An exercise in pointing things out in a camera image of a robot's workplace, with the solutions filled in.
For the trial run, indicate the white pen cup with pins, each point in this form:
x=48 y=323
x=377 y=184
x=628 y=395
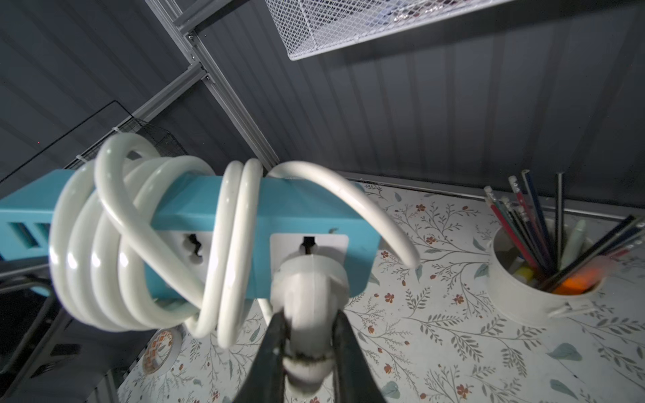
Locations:
x=522 y=303

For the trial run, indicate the teal power strip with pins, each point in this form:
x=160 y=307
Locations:
x=189 y=206

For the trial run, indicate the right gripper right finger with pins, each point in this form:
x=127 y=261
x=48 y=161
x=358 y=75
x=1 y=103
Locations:
x=353 y=381

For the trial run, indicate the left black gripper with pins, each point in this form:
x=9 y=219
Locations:
x=49 y=356

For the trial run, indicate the floral table mat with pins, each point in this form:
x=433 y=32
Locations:
x=432 y=335

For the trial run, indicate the bundle of pens and pencils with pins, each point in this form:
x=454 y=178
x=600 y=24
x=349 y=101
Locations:
x=550 y=257

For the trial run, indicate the black wire basket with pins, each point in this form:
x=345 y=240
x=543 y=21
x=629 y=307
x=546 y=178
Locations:
x=83 y=141

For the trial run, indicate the tape roll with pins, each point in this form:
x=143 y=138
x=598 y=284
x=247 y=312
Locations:
x=162 y=352

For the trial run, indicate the white wire mesh basket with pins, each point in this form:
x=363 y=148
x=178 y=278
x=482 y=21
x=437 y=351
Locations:
x=309 y=28

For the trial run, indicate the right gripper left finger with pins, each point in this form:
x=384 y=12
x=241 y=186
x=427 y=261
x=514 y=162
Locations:
x=266 y=379

